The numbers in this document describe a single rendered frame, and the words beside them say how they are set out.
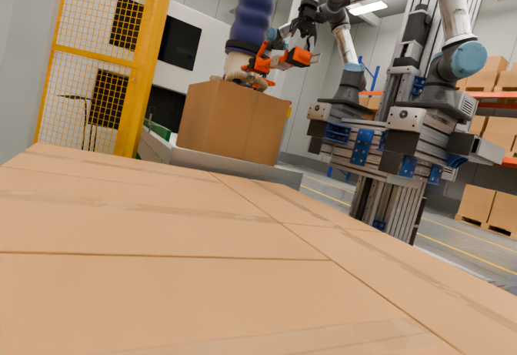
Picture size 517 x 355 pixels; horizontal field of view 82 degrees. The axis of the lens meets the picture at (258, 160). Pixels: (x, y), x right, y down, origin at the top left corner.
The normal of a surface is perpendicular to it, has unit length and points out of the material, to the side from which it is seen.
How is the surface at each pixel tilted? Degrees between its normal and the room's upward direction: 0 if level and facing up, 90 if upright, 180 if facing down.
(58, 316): 0
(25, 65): 90
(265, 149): 90
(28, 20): 90
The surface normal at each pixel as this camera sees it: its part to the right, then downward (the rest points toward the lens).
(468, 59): -0.09, 0.18
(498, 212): -0.83, -0.16
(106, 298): 0.24, -0.97
